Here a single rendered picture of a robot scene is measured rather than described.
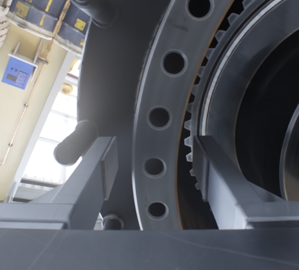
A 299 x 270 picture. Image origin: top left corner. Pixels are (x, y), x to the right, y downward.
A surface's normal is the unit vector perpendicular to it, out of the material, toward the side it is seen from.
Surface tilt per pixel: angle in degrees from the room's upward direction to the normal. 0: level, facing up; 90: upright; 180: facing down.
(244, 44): 90
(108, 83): 90
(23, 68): 90
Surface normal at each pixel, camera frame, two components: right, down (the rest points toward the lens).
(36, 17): 0.44, 0.47
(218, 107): -0.02, 0.26
